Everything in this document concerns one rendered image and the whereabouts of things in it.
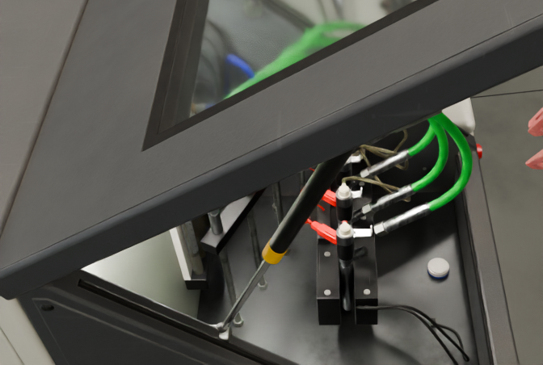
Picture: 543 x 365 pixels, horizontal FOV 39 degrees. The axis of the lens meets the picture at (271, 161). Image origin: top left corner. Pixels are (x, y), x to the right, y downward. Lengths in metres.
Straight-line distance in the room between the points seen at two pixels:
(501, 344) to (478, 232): 0.22
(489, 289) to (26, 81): 0.81
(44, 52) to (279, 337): 0.71
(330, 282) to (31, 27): 0.63
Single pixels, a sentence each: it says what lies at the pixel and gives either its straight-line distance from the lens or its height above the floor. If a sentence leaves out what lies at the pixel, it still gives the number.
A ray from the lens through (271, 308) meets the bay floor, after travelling 1.45.
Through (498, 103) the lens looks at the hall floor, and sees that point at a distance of 3.09.
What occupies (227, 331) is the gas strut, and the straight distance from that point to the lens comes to 0.86.
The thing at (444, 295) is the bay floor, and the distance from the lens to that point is 1.46.
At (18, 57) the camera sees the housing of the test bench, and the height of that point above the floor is 1.50.
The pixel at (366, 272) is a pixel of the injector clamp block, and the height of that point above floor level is 0.98.
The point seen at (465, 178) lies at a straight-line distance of 1.12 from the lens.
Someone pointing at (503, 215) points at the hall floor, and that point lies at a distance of 2.70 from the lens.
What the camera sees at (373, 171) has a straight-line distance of 1.33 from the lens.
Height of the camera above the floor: 2.04
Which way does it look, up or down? 46 degrees down
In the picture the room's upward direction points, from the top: 8 degrees counter-clockwise
